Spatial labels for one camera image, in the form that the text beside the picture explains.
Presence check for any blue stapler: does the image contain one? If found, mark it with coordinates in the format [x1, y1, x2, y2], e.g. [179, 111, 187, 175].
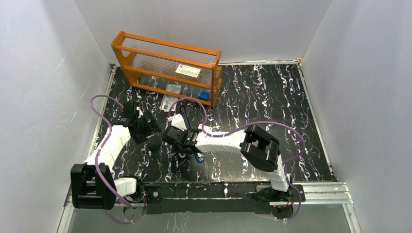
[179, 105, 205, 163]

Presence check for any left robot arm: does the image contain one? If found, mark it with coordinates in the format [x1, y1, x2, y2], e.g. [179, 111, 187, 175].
[70, 102, 161, 210]

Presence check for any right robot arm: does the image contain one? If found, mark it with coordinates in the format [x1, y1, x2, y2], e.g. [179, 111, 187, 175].
[161, 114, 293, 202]

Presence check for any clear plastic label packet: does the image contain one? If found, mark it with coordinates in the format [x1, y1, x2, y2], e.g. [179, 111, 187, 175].
[160, 84, 181, 113]

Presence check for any small blue cube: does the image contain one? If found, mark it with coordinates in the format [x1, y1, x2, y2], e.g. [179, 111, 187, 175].
[198, 91, 209, 101]

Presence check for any orange wooden shelf rack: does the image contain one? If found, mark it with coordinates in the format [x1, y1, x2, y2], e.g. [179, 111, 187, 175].
[111, 31, 223, 107]

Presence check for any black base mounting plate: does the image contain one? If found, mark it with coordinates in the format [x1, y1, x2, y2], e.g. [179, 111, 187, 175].
[128, 182, 306, 218]

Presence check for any white staple box on shelf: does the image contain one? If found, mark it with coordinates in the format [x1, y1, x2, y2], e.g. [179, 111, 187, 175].
[175, 64, 201, 81]

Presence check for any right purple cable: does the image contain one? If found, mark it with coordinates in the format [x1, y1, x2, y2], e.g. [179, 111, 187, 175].
[167, 97, 307, 222]

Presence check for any aluminium frame rail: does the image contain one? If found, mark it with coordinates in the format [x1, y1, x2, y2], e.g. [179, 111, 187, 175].
[64, 183, 355, 206]

